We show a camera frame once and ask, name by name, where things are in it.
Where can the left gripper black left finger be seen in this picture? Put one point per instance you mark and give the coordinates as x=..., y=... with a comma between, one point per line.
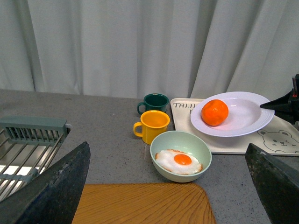
x=52, y=197

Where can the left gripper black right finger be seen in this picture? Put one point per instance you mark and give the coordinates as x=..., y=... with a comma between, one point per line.
x=276, y=183

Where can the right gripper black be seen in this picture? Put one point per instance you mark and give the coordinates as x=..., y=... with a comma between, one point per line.
x=287, y=103

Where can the white round plate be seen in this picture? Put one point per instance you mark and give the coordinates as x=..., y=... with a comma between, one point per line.
x=245, y=115

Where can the orange fruit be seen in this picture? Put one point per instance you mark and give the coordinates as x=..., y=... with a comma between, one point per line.
x=214, y=112

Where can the cream bear serving tray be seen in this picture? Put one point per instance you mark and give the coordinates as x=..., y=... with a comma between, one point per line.
x=277, y=138

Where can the green dish drying rack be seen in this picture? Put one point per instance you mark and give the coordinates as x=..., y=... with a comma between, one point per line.
x=28, y=146

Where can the wooden cutting board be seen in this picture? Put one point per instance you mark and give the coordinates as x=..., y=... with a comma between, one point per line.
x=144, y=203

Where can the fake fried egg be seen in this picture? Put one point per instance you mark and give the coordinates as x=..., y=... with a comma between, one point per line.
x=178, y=162

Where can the light green bowl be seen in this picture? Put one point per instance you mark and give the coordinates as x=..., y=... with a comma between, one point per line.
x=185, y=142

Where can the grey curtain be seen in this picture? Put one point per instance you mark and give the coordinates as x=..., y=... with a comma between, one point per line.
x=130, y=48

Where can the yellow enamel mug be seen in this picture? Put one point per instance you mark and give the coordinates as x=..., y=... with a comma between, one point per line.
x=152, y=123

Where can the dark green enamel mug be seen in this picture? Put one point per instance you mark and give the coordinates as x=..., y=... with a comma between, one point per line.
x=154, y=101

